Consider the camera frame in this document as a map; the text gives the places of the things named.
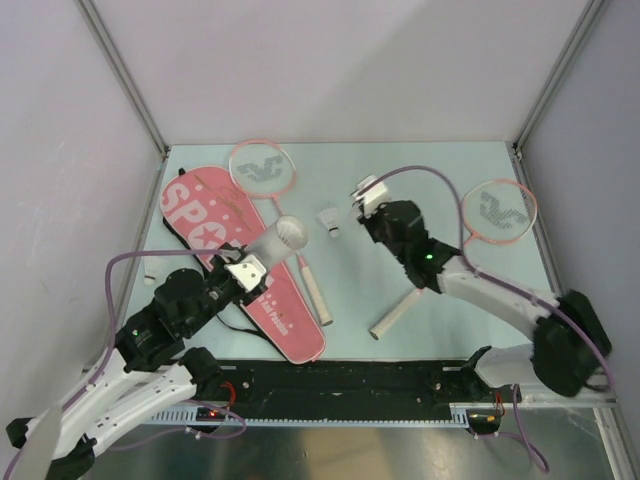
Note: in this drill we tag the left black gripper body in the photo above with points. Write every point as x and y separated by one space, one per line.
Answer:
222 289

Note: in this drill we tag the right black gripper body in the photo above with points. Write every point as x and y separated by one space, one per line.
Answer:
376 226

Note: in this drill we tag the translucent shuttlecock tube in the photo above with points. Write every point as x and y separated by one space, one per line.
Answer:
268 247

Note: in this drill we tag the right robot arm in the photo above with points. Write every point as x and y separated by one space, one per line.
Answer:
566 343

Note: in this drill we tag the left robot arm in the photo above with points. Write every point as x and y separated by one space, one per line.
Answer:
145 367

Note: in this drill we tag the right pink badminton racket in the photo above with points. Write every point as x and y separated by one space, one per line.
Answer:
497 212

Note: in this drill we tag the pink badminton racket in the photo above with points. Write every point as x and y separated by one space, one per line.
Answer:
497 212
264 170

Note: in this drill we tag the left pink badminton racket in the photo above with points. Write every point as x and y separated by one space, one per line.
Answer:
264 170

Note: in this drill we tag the pink racket cover bag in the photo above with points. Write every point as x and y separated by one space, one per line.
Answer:
204 209

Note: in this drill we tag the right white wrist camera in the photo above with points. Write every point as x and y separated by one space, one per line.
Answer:
369 196

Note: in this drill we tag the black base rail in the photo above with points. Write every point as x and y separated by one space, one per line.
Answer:
355 389

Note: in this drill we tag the right aluminium frame post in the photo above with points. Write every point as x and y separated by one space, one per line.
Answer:
580 33

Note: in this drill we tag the aluminium frame post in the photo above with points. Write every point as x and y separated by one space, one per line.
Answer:
116 62
580 33

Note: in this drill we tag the left aluminium frame post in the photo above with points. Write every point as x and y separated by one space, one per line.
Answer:
116 62

